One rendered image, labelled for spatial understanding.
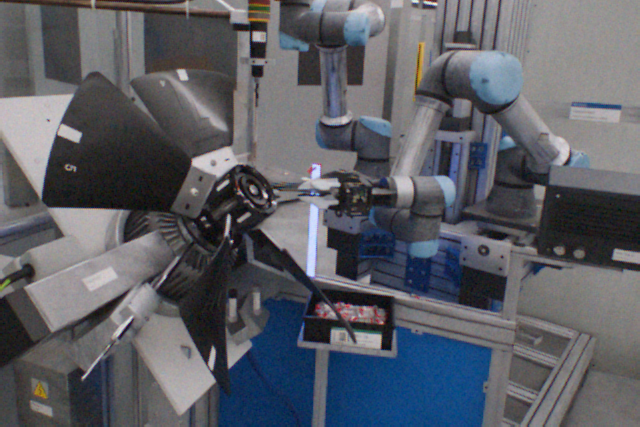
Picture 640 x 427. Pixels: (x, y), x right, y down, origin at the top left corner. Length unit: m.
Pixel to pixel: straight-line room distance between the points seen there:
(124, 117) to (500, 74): 0.80
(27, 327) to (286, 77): 4.40
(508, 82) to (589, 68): 1.48
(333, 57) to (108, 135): 0.99
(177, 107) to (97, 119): 0.30
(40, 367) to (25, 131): 0.47
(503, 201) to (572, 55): 1.22
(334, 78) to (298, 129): 3.46
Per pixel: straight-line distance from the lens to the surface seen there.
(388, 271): 1.91
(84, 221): 1.13
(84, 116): 0.91
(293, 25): 1.34
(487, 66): 1.27
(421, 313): 1.48
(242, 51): 1.09
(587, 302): 3.00
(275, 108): 5.02
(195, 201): 1.02
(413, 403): 1.63
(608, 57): 2.77
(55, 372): 1.25
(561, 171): 1.35
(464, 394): 1.58
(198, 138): 1.12
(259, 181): 1.06
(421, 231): 1.28
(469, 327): 1.47
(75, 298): 0.89
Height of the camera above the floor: 1.48
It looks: 14 degrees down
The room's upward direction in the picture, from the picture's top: 3 degrees clockwise
